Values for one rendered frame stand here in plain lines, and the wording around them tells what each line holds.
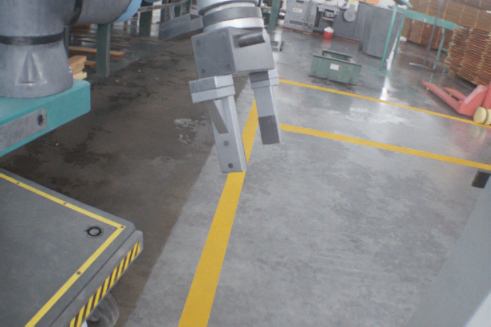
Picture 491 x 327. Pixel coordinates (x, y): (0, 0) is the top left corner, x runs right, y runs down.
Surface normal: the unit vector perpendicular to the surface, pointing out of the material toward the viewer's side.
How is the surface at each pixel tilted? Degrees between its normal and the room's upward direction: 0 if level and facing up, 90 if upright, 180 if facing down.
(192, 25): 83
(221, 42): 83
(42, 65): 73
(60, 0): 96
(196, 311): 0
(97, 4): 105
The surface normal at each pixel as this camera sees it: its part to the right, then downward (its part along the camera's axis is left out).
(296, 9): -0.10, 0.40
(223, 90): 0.92, -0.11
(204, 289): 0.16, -0.90
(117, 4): 0.70, 0.60
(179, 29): -0.34, 0.22
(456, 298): -0.98, -0.18
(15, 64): 0.19, 0.15
